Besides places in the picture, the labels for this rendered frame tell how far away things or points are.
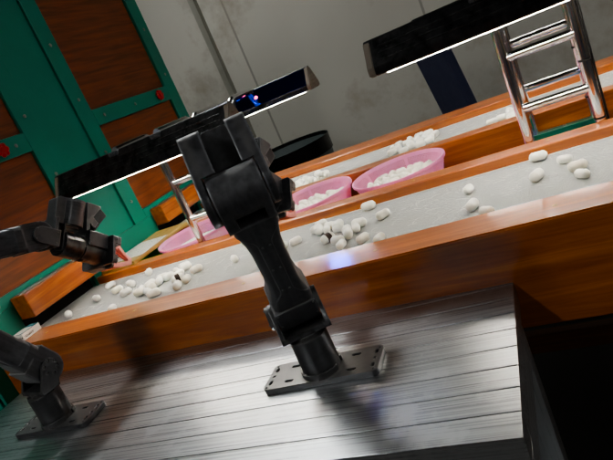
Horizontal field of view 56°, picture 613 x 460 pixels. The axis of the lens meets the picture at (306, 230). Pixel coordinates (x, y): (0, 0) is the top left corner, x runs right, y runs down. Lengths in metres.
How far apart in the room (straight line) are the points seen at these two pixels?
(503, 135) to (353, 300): 0.79
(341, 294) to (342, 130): 2.95
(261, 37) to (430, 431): 3.50
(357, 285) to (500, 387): 0.38
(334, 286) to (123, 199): 1.25
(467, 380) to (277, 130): 3.43
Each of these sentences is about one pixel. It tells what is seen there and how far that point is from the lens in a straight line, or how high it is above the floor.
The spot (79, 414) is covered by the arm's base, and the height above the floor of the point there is 0.68.
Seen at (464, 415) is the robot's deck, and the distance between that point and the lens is 0.75.
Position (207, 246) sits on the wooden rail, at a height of 0.76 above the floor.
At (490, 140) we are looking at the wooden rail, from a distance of 1.69.
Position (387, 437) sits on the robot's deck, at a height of 0.67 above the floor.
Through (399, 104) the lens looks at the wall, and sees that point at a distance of 3.86.
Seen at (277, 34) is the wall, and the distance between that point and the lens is 3.99.
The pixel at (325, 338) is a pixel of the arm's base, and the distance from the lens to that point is 0.90.
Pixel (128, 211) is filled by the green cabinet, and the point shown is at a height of 0.90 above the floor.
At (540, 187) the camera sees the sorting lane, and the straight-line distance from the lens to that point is 1.17.
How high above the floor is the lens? 1.12
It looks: 15 degrees down
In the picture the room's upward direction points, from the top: 24 degrees counter-clockwise
